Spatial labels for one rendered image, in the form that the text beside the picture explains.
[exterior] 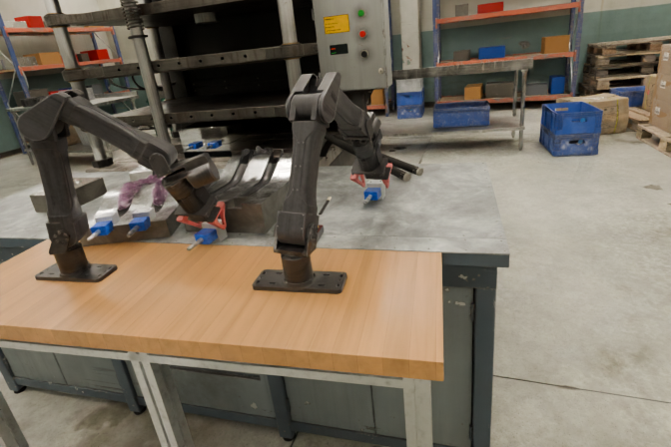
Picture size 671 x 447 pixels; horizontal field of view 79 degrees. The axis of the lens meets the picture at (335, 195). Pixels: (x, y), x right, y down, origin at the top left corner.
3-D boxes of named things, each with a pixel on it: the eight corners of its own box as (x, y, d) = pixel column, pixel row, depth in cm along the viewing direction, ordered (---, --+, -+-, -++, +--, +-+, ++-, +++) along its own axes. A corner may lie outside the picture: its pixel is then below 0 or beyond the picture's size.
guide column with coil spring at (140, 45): (187, 224, 218) (116, -52, 173) (178, 224, 220) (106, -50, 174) (193, 221, 223) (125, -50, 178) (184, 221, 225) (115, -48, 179)
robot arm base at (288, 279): (258, 241, 91) (244, 257, 85) (344, 243, 86) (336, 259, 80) (264, 272, 94) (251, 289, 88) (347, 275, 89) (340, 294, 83)
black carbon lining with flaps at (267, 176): (252, 203, 118) (246, 172, 115) (204, 203, 123) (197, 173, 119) (293, 167, 149) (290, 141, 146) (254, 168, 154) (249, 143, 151)
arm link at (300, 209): (290, 242, 90) (306, 99, 92) (316, 245, 87) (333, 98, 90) (274, 242, 84) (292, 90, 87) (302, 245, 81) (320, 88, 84)
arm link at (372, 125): (359, 129, 125) (348, 98, 117) (385, 129, 122) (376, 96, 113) (348, 156, 119) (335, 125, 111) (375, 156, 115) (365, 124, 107)
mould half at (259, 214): (266, 233, 114) (258, 188, 109) (186, 231, 121) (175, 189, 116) (319, 176, 158) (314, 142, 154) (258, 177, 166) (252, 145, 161)
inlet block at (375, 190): (373, 212, 120) (371, 195, 118) (357, 211, 122) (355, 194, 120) (385, 196, 131) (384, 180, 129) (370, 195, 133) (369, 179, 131)
